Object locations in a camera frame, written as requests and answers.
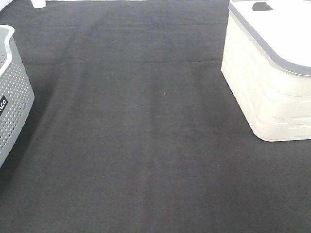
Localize black table cloth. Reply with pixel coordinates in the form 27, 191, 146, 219
0, 0, 311, 233

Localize grey perforated plastic basket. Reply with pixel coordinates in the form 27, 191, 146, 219
0, 25, 35, 165

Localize cream plastic storage basket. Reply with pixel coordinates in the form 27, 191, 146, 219
221, 0, 311, 141

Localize white cylindrical object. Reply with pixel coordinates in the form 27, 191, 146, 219
31, 0, 46, 9

